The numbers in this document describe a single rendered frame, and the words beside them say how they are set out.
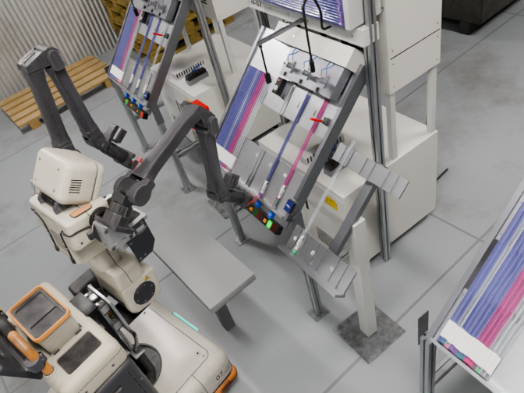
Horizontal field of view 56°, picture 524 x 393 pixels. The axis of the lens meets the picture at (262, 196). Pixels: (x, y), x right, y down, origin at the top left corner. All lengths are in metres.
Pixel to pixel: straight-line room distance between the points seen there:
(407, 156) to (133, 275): 1.41
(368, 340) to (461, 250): 0.75
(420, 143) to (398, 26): 0.68
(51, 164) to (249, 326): 1.43
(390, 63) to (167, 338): 1.60
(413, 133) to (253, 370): 1.43
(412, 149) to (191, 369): 1.48
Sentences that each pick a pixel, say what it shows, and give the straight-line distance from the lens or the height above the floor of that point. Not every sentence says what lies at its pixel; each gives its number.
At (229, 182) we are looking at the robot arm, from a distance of 2.08.
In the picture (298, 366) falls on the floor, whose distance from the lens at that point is 2.52.
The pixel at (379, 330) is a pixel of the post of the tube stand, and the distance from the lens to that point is 2.56.
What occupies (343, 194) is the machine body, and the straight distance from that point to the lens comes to 2.31.
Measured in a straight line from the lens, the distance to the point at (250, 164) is 2.33.
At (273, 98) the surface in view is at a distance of 2.32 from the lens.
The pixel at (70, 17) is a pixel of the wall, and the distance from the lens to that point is 6.04.
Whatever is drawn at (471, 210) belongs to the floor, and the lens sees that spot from 3.09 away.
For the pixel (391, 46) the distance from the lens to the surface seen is 2.12.
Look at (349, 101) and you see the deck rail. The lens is 2.04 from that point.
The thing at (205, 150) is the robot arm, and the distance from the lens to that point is 1.89.
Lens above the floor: 2.21
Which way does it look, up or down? 42 degrees down
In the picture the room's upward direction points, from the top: 17 degrees counter-clockwise
